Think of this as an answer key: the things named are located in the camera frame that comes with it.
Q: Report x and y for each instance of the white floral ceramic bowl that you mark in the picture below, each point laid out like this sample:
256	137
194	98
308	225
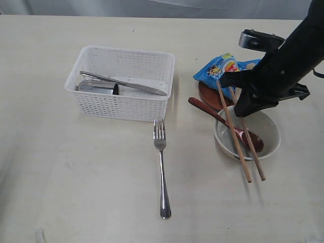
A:
258	123

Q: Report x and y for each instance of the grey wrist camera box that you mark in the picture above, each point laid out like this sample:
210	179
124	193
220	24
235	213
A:
259	41

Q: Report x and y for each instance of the white perforated plastic basket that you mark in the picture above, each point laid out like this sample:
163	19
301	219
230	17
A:
147	68

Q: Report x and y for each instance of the silver metal fork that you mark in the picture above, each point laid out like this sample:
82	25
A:
159	140

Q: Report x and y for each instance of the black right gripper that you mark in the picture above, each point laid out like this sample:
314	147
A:
275	78

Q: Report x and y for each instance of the brown wooden chopstick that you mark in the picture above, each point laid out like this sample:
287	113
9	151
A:
251	147
236	142

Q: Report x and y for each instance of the silver metal cup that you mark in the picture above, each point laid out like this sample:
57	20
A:
98	86

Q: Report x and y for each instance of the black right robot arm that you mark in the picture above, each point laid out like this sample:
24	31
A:
308	35

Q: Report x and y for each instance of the silver metal knife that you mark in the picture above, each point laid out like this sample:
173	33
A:
122	83

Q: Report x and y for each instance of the brown round wooden plate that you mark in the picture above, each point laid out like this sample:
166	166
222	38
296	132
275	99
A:
210	97

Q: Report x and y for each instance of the red-brown wooden spoon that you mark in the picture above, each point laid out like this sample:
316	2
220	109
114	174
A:
256	140

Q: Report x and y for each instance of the blue chips bag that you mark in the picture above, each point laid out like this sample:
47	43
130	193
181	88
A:
213	71

